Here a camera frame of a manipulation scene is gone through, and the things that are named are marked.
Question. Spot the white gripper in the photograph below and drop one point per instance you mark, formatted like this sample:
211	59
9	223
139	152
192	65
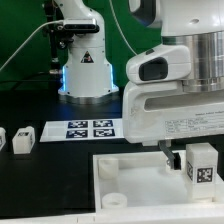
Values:
161	111

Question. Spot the white square table top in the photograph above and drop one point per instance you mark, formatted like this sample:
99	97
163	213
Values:
143	180

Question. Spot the white sheet with tags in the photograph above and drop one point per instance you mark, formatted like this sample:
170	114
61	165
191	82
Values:
80	130

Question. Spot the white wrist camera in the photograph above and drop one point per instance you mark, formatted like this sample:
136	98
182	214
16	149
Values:
160	64

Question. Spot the black camera stand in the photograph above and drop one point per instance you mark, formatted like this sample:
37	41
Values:
59	38

